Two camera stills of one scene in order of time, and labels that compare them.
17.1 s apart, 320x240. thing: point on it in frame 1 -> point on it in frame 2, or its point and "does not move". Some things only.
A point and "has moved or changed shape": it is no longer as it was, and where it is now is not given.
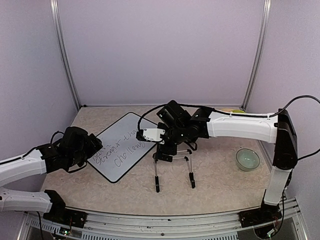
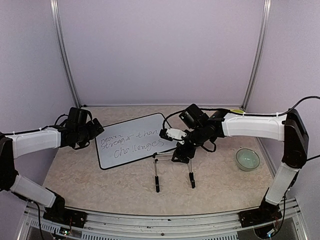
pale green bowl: (247, 159) does not move
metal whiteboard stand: (191, 175) does not move
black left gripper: (92, 149) -> (95, 132)
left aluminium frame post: (54, 5) does not move
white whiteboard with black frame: (121, 150) has moved or changed shape
